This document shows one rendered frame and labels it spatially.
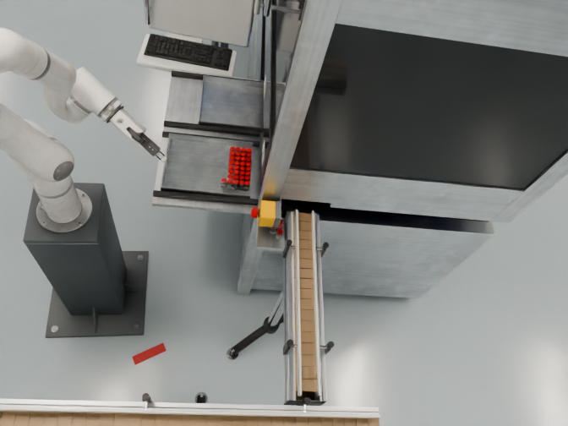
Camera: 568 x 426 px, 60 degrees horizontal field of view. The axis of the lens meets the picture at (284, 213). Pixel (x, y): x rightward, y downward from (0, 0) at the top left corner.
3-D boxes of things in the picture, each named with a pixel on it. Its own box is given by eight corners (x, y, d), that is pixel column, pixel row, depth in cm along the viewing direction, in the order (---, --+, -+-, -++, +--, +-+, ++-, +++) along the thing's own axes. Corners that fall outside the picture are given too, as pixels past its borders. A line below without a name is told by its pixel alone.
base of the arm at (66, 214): (32, 233, 174) (17, 207, 158) (40, 188, 183) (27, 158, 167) (89, 233, 177) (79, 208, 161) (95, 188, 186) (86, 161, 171)
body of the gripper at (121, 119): (118, 103, 149) (147, 129, 153) (122, 102, 159) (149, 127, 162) (101, 121, 149) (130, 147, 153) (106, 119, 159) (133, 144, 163)
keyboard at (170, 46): (232, 51, 242) (232, 47, 240) (228, 71, 235) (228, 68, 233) (150, 35, 238) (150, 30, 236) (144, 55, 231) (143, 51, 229)
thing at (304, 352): (279, 221, 195) (286, 201, 182) (317, 224, 198) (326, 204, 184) (279, 405, 161) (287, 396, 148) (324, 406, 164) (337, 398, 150)
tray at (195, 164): (252, 147, 206) (253, 142, 203) (248, 200, 193) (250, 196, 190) (169, 138, 201) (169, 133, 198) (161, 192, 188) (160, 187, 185)
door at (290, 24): (275, 60, 187) (308, -100, 136) (275, 152, 166) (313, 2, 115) (274, 60, 187) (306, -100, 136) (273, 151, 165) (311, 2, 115)
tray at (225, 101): (278, 90, 225) (279, 84, 222) (278, 134, 212) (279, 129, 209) (203, 80, 220) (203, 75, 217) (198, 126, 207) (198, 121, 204)
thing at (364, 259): (377, 49, 383) (423, -60, 308) (412, 303, 281) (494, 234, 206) (248, 31, 368) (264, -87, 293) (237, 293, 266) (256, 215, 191)
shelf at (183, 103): (277, 84, 229) (278, 81, 227) (276, 215, 194) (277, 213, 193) (172, 72, 222) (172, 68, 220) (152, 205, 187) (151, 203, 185)
